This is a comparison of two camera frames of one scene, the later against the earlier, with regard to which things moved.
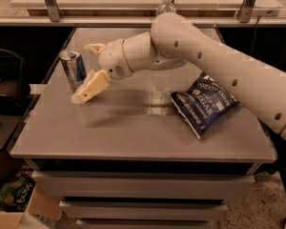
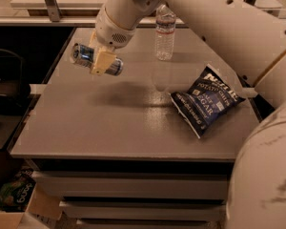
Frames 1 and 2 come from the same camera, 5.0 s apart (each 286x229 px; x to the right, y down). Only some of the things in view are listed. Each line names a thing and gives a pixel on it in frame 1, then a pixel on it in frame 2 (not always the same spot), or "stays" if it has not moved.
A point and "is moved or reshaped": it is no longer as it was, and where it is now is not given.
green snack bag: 15,195 stays
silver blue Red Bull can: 73,66 is moved or reshaped
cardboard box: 43,212 stays
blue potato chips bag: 204,103 stays
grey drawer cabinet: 130,157 stays
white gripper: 112,58 to 112,32
